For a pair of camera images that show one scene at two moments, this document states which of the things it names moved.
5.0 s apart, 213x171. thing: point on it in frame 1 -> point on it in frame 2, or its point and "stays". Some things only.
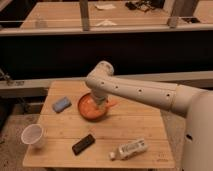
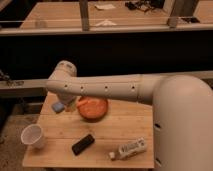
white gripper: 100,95 -> 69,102
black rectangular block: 85,143 stays
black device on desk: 191,20 stays
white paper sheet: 105,6 stays
